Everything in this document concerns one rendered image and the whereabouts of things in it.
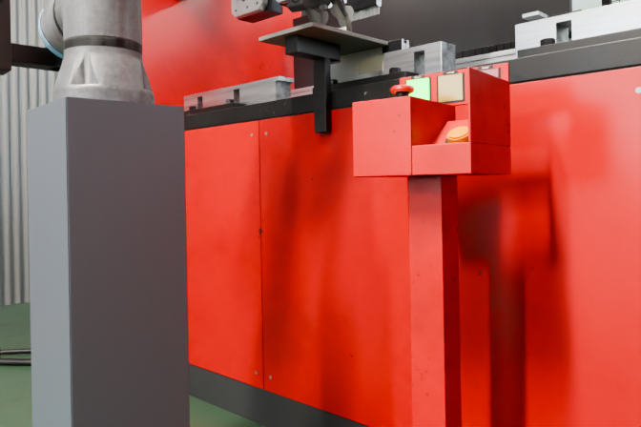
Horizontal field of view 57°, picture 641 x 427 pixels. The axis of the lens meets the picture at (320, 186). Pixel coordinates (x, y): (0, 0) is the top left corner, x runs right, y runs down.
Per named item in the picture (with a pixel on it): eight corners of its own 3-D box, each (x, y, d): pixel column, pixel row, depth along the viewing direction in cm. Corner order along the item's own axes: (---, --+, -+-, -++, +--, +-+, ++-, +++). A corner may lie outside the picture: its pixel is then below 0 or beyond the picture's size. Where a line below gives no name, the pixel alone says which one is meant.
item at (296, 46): (286, 131, 136) (284, 37, 136) (329, 133, 146) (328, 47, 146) (298, 130, 133) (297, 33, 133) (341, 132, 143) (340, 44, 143)
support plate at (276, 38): (258, 41, 139) (258, 37, 139) (334, 57, 158) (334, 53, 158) (312, 26, 127) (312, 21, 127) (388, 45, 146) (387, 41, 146)
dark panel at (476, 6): (295, 125, 245) (293, 19, 245) (298, 126, 246) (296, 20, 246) (570, 91, 166) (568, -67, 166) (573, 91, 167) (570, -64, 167)
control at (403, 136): (353, 177, 95) (350, 65, 95) (402, 177, 108) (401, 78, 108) (471, 173, 83) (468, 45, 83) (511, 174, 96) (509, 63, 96)
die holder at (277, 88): (183, 123, 207) (183, 96, 207) (198, 124, 211) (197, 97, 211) (279, 108, 172) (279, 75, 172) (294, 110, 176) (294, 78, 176)
